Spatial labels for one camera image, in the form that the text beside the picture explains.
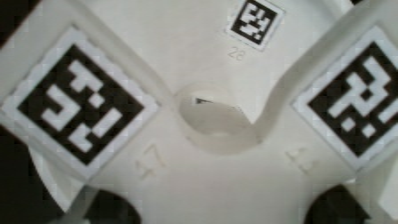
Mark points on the white cylindrical table leg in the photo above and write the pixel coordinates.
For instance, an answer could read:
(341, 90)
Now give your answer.
(213, 118)

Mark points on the white round table top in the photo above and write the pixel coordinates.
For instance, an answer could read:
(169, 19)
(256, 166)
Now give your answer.
(292, 58)

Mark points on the white cross-shaped table base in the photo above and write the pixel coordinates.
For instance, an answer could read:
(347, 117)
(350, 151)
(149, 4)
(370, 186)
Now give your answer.
(229, 189)

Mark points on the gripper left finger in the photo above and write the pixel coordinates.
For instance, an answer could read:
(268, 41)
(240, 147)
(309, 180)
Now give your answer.
(98, 208)

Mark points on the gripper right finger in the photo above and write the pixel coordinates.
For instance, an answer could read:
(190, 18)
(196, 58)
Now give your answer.
(345, 206)

